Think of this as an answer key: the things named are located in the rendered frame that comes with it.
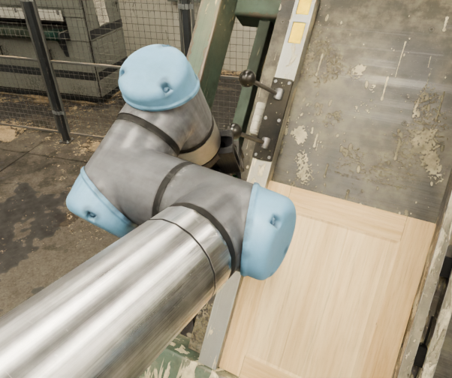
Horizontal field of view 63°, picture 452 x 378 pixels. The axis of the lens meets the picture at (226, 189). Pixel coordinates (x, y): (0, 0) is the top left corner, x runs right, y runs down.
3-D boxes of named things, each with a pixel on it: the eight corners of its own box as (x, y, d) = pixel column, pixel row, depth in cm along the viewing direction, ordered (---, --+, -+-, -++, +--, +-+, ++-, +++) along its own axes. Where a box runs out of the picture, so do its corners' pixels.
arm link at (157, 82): (94, 93, 36) (138, 28, 38) (140, 148, 46) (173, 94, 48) (158, 115, 33) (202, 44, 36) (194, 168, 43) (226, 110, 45)
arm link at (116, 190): (127, 239, 30) (190, 130, 33) (41, 196, 35) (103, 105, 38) (167, 262, 37) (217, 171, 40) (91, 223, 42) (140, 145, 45)
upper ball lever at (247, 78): (274, 103, 90) (233, 84, 81) (278, 88, 90) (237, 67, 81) (285, 103, 87) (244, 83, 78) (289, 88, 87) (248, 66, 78)
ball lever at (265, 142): (261, 151, 90) (219, 136, 82) (265, 136, 90) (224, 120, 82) (272, 152, 87) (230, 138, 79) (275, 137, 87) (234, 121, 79)
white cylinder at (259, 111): (258, 103, 95) (251, 133, 95) (255, 100, 92) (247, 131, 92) (269, 106, 93) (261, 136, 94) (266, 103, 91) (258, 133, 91)
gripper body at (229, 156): (247, 199, 58) (233, 164, 47) (195, 205, 60) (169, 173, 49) (245, 156, 61) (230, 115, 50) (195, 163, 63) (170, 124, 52)
